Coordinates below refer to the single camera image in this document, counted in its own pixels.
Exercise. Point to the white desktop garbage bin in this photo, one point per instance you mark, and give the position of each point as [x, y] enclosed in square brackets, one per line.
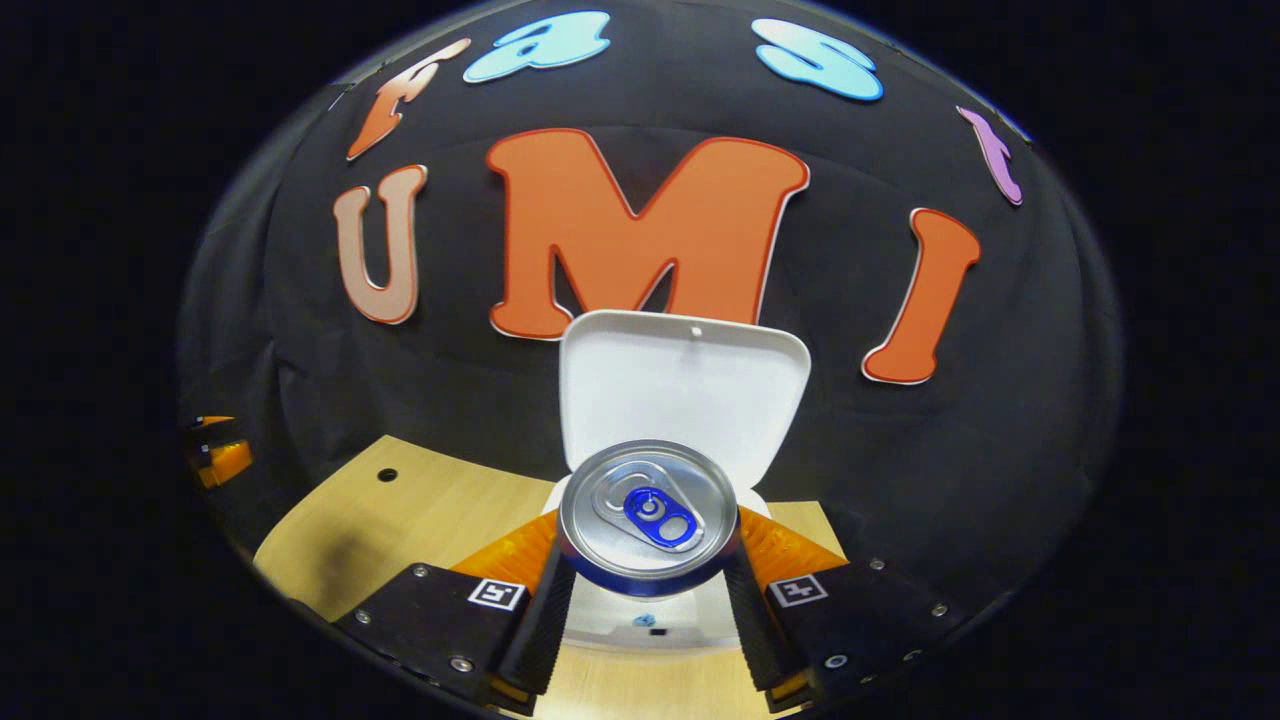
[680, 390]

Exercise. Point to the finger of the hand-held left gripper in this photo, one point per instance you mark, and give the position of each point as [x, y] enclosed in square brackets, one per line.
[230, 462]
[212, 421]

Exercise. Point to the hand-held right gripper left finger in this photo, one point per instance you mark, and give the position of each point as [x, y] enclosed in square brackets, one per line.
[540, 640]

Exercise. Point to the blue pop can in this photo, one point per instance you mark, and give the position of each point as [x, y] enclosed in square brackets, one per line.
[650, 510]

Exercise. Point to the wooden desktop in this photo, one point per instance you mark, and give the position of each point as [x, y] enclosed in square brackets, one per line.
[420, 510]

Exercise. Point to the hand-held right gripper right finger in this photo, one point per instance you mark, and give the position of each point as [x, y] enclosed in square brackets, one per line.
[755, 640]

